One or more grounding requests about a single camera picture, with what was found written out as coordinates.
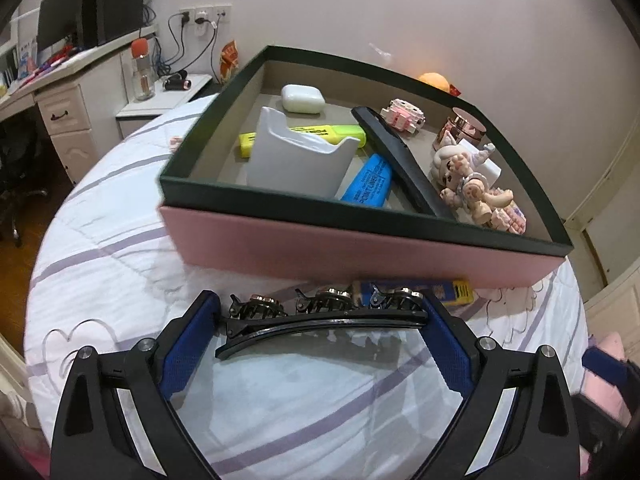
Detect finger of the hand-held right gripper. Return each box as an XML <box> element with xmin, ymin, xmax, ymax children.
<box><xmin>581</xmin><ymin>347</ymin><xmax>626</xmax><ymax>394</ymax></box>

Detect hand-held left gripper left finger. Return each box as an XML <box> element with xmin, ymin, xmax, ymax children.
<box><xmin>50</xmin><ymin>290</ymin><xmax>223</xmax><ymax>480</ymax></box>

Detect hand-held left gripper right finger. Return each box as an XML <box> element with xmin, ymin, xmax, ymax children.
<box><xmin>425</xmin><ymin>296</ymin><xmax>583</xmax><ymax>480</ymax></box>

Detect black hair clip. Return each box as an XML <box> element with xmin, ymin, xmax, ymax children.
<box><xmin>215</xmin><ymin>287</ymin><xmax>430</xmax><ymax>361</ymax></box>

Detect pink box with green rim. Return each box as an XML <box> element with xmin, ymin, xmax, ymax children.
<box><xmin>157</xmin><ymin>45</ymin><xmax>575</xmax><ymax>289</ymax></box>

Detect rose gold jar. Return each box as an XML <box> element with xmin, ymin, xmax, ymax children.
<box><xmin>432</xmin><ymin>107</ymin><xmax>487</xmax><ymax>151</ymax></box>

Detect yellow highlighter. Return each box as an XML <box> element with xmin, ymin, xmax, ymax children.
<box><xmin>238</xmin><ymin>124</ymin><xmax>367</xmax><ymax>159</ymax></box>

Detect pink cloth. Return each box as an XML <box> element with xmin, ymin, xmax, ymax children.
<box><xmin>582</xmin><ymin>332</ymin><xmax>634</xmax><ymax>427</ymax></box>

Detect blue and yellow packet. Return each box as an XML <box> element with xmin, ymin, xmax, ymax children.
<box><xmin>352</xmin><ymin>280</ymin><xmax>474</xmax><ymax>306</ymax></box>

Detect white side cabinet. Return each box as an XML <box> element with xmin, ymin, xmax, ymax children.
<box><xmin>582</xmin><ymin>260</ymin><xmax>640</xmax><ymax>332</ymax></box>

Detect white striped tablecloth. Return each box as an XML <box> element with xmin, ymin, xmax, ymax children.
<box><xmin>24</xmin><ymin>92</ymin><xmax>589</xmax><ymax>480</ymax></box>

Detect pink block toy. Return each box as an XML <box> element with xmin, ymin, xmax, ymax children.
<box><xmin>380</xmin><ymin>98</ymin><xmax>429</xmax><ymax>135</ymax></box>
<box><xmin>490</xmin><ymin>202</ymin><xmax>529</xmax><ymax>235</ymax></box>

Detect pink doll figure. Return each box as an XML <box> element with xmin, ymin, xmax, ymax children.
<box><xmin>431</xmin><ymin>142</ymin><xmax>516</xmax><ymax>226</ymax></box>

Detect white charger block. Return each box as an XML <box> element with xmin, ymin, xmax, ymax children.
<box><xmin>460</xmin><ymin>140</ymin><xmax>504</xmax><ymax>181</ymax></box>

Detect blue highlighter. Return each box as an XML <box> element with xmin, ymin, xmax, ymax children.
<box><xmin>340</xmin><ymin>152</ymin><xmax>396</xmax><ymax>209</ymax></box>

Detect long black remote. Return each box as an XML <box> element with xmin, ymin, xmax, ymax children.
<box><xmin>351</xmin><ymin>106</ymin><xmax>459</xmax><ymax>220</ymax></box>

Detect white curved holder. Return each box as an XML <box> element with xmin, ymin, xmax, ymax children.
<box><xmin>245</xmin><ymin>106</ymin><xmax>362</xmax><ymax>200</ymax></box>

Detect low white cabinet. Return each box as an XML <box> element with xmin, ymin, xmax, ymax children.
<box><xmin>116</xmin><ymin>74</ymin><xmax>214</xmax><ymax>139</ymax></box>

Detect dark-topped white bench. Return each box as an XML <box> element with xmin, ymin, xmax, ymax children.
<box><xmin>185</xmin><ymin>77</ymin><xmax>226</xmax><ymax>106</ymax></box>

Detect black cylindrical device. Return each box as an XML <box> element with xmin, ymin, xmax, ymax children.
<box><xmin>163</xmin><ymin>72</ymin><xmax>194</xmax><ymax>93</ymax></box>

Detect orange octopus plush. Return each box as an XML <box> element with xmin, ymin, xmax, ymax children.
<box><xmin>419</xmin><ymin>72</ymin><xmax>451</xmax><ymax>92</ymax></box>

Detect white desk with drawers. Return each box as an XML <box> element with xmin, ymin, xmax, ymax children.
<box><xmin>0</xmin><ymin>35</ymin><xmax>159</xmax><ymax>187</ymax></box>

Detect white earbuds case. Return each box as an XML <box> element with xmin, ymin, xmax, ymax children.
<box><xmin>280</xmin><ymin>83</ymin><xmax>325</xmax><ymax>115</ymax></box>

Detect clear bottle with orange cap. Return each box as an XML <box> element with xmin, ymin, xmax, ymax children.
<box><xmin>131</xmin><ymin>37</ymin><xmax>156</xmax><ymax>102</ymax></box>

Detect orange snack bag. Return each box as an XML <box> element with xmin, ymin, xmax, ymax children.
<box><xmin>218</xmin><ymin>40</ymin><xmax>241</xmax><ymax>84</ymax></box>

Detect red and blue papers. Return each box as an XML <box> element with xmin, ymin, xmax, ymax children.
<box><xmin>19</xmin><ymin>42</ymin><xmax>82</xmax><ymax>84</ymax></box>

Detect white and blue carton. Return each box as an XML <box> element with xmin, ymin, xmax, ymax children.
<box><xmin>17</xmin><ymin>37</ymin><xmax>39</xmax><ymax>74</ymax></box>

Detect tall black speaker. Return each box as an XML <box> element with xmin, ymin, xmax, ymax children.
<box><xmin>80</xmin><ymin>0</ymin><xmax>149</xmax><ymax>47</ymax></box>

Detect black computer monitor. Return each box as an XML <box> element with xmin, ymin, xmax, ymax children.
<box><xmin>37</xmin><ymin>0</ymin><xmax>84</xmax><ymax>54</ymax></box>

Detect white door frame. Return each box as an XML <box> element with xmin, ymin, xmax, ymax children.
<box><xmin>564</xmin><ymin>125</ymin><xmax>640</xmax><ymax>281</ymax></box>

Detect black power cable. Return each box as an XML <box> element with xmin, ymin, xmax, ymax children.
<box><xmin>159</xmin><ymin>12</ymin><xmax>221</xmax><ymax>82</ymax></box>

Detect white wall outlet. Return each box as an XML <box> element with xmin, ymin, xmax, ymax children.
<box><xmin>179</xmin><ymin>4</ymin><xmax>234</xmax><ymax>24</ymax></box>

